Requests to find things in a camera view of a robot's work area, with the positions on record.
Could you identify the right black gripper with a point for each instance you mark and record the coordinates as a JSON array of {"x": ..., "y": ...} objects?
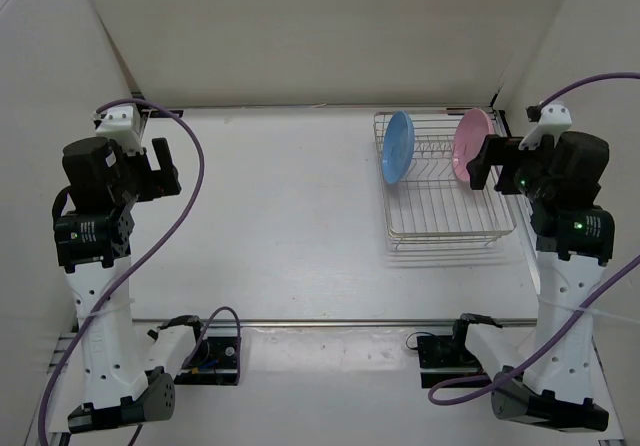
[{"x": 504, "y": 151}]

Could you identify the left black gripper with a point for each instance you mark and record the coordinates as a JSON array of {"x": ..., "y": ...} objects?
[{"x": 158, "y": 182}]

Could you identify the pink plate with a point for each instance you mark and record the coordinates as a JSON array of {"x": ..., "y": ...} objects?
[{"x": 469, "y": 136}]

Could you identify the blue plate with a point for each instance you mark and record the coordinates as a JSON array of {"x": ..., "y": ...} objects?
[{"x": 398, "y": 147}]

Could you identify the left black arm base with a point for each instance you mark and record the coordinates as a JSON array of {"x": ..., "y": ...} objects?
[{"x": 216, "y": 364}]

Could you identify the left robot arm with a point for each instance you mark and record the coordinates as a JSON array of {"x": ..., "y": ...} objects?
[{"x": 92, "y": 224}]

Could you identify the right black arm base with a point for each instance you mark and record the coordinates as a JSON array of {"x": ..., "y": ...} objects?
[{"x": 441, "y": 359}]

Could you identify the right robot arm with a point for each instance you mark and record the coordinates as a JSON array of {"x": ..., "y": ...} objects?
[{"x": 574, "y": 243}]

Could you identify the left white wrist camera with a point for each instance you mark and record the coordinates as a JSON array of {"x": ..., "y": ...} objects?
[{"x": 125, "y": 126}]

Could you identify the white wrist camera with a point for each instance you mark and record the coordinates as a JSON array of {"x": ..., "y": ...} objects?
[
  {"x": 125, "y": 126},
  {"x": 553, "y": 119}
]

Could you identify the metal wire dish rack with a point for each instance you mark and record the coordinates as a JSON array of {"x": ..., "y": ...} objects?
[{"x": 430, "y": 210}]

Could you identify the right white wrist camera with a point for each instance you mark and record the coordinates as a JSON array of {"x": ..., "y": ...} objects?
[{"x": 553, "y": 119}]

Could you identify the aluminium table rail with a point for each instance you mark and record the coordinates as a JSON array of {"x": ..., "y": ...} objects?
[{"x": 323, "y": 383}]

